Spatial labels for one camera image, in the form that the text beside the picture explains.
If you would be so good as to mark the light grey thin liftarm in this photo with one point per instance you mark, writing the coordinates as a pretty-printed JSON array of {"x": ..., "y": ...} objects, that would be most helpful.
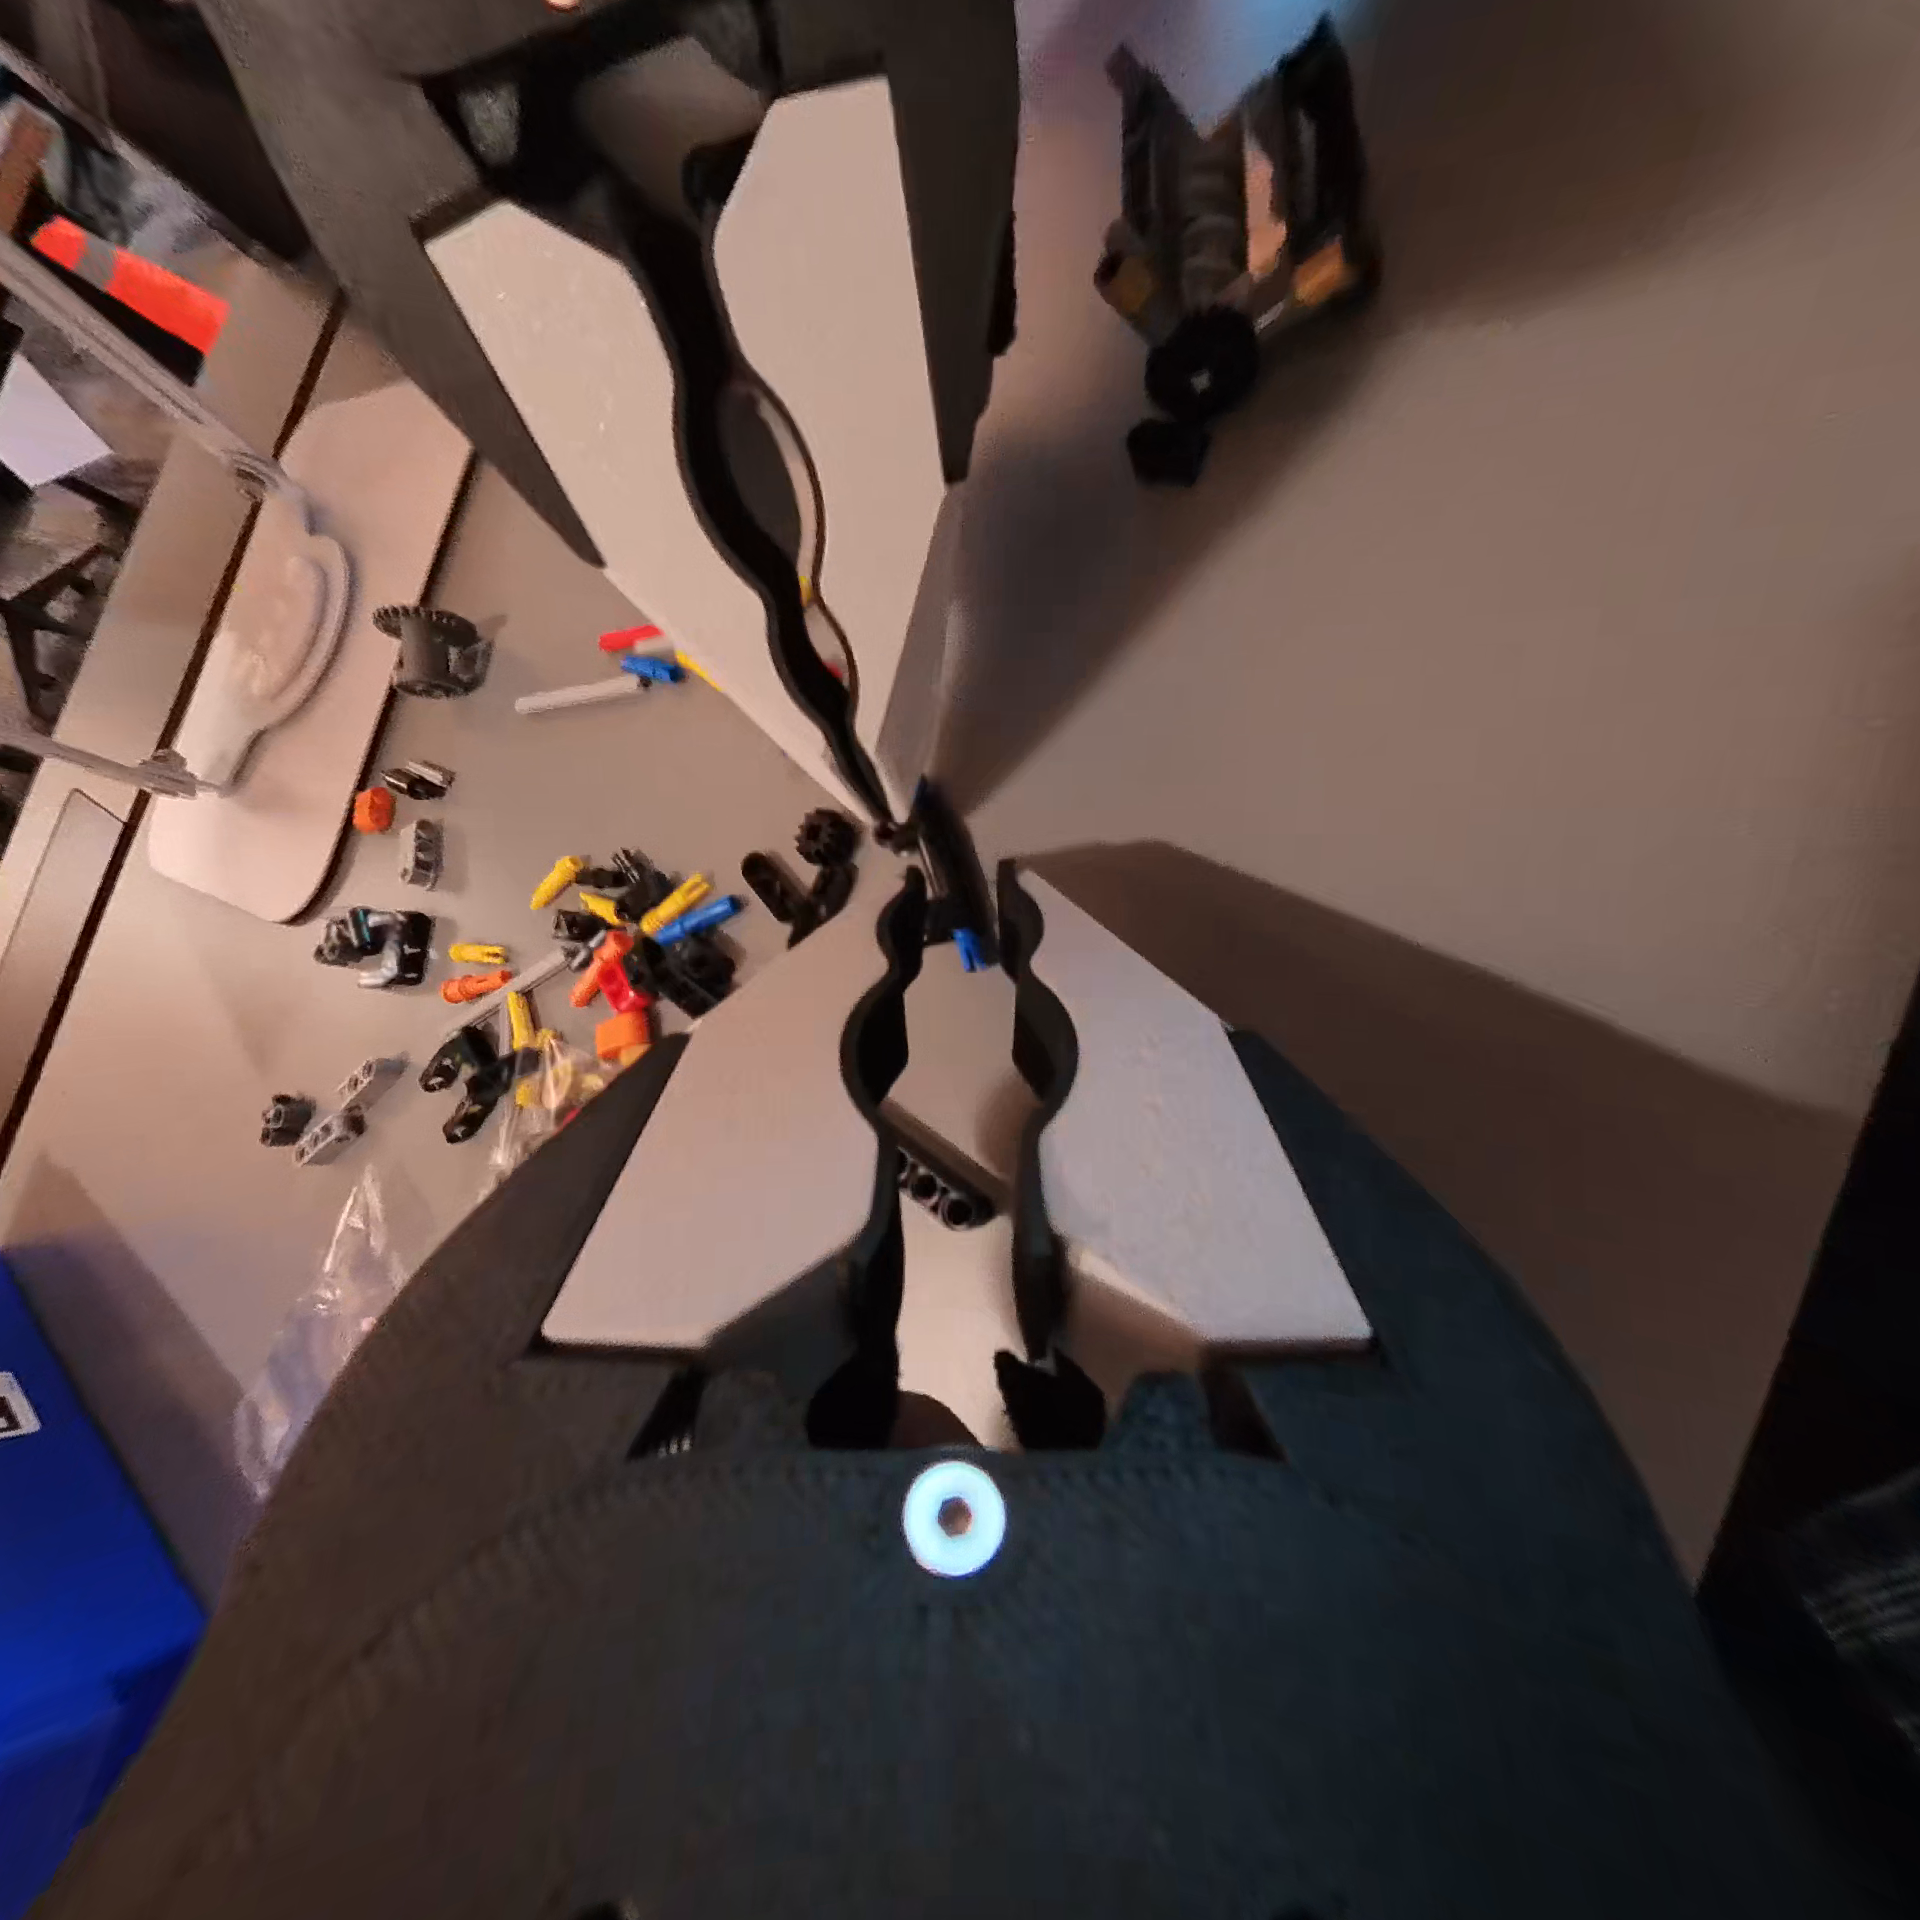
[
  {"x": 374, "y": 1080},
  {"x": 332, "y": 1137}
]

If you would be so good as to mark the clear bag of small parts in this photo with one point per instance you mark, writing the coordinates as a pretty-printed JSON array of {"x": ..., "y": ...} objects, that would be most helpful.
[{"x": 558, "y": 1096}]

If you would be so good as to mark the blue long pin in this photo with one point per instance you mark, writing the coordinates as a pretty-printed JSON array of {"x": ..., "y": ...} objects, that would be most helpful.
[
  {"x": 656, "y": 672},
  {"x": 698, "y": 918}
]

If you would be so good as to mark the grey differential gear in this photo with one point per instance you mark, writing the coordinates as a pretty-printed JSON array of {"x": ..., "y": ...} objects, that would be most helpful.
[{"x": 429, "y": 655}]

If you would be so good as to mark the black perpendicular connector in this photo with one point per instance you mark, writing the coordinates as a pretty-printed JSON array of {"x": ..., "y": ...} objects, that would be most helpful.
[{"x": 353, "y": 938}]

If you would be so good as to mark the red striped object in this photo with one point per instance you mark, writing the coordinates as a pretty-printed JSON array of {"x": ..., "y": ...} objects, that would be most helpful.
[{"x": 135, "y": 286}]

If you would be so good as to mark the light grey connector block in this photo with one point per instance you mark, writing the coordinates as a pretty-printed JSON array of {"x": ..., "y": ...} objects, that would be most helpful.
[{"x": 424, "y": 855}]

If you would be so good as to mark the orange axle pin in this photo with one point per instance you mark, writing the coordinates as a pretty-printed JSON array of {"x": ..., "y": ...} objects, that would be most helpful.
[
  {"x": 600, "y": 962},
  {"x": 476, "y": 989}
]

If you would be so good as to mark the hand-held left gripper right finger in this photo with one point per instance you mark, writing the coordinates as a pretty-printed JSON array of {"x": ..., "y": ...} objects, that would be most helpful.
[{"x": 1199, "y": 1199}]

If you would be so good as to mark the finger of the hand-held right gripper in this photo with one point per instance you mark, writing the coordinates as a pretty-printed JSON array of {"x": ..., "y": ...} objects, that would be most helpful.
[
  {"x": 600, "y": 419},
  {"x": 840, "y": 303}
]

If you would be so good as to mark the blue plaid shirt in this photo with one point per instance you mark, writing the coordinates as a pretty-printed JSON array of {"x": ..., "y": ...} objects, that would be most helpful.
[{"x": 1861, "y": 1591}]

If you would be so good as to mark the empty clear plastic bag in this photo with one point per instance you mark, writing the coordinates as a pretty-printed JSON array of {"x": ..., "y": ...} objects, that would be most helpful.
[{"x": 338, "y": 1320}]

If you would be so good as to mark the black axle with blue pins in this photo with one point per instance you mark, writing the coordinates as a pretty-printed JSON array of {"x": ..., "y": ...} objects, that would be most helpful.
[{"x": 944, "y": 865}]

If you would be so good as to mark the cluster of black connectors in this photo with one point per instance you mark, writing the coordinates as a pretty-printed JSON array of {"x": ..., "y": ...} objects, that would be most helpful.
[{"x": 684, "y": 974}]

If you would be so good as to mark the orange block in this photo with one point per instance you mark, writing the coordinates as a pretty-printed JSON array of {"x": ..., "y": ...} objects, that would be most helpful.
[{"x": 625, "y": 1036}]

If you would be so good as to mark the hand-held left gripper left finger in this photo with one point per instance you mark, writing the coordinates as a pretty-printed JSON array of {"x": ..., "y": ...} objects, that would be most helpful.
[{"x": 707, "y": 1199}]

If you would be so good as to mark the small orange curved piece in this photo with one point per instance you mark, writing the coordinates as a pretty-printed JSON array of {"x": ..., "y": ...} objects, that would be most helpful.
[{"x": 374, "y": 811}]

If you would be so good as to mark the long light grey axle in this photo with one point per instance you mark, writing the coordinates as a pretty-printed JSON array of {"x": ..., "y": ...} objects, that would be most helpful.
[{"x": 581, "y": 693}]

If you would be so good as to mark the small black pin connector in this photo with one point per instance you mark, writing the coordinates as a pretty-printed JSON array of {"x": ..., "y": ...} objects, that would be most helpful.
[{"x": 895, "y": 833}]

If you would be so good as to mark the dark grey connector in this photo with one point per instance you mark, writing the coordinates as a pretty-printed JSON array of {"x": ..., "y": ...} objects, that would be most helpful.
[{"x": 286, "y": 1122}]

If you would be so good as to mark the partly built lego model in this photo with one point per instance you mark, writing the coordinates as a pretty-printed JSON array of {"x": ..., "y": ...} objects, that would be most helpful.
[{"x": 1199, "y": 228}]

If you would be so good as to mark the black bracket piece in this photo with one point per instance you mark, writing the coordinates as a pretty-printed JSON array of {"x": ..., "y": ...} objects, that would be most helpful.
[
  {"x": 465, "y": 1080},
  {"x": 405, "y": 951}
]

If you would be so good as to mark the blue box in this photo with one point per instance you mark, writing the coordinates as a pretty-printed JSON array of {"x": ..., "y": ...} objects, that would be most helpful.
[{"x": 77, "y": 1574}]

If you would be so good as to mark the red axle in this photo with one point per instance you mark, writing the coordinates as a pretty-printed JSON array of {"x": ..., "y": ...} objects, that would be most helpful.
[{"x": 627, "y": 638}]

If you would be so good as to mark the black grey connector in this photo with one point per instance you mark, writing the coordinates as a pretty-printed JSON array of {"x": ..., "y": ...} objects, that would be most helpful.
[{"x": 421, "y": 780}]

